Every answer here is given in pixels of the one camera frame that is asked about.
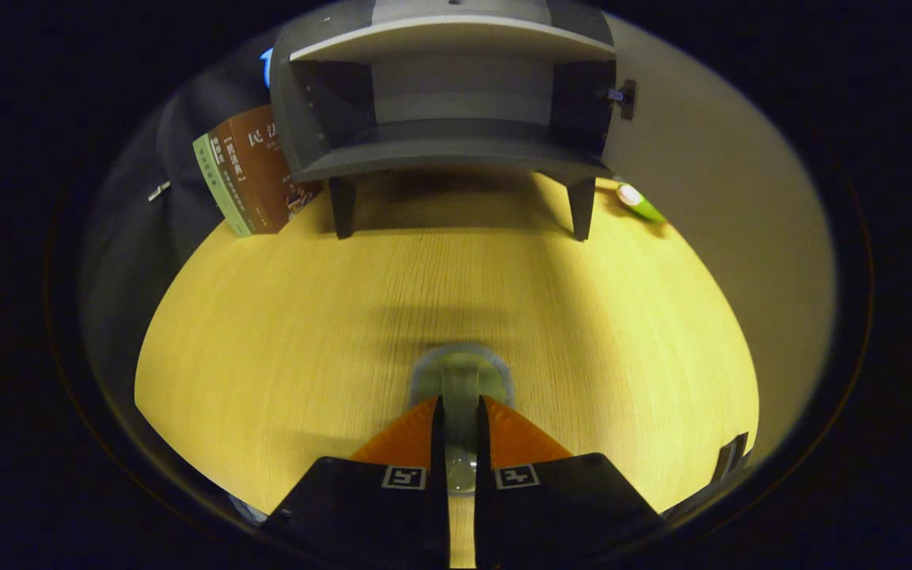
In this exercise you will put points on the black backdrop cloth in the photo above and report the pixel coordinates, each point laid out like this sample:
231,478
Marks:
179,158

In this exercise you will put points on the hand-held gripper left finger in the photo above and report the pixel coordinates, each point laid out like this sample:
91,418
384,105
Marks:
438,514

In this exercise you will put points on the thick brown book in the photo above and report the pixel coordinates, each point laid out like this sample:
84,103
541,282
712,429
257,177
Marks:
275,174

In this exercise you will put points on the grey cabinet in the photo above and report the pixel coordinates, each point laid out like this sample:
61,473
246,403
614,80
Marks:
440,142

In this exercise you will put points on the clear glass cup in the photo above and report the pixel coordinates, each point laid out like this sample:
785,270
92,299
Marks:
460,388

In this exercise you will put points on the silver clip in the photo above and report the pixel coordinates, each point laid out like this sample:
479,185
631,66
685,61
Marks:
159,191

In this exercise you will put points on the green book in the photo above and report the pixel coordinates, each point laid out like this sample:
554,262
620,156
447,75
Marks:
222,190

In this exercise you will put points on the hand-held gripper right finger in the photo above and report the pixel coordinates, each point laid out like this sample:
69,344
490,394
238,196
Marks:
484,514

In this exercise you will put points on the green plush toy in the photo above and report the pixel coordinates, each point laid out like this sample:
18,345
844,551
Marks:
638,202

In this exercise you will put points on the thin brown book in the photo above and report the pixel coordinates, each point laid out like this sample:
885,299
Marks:
236,174

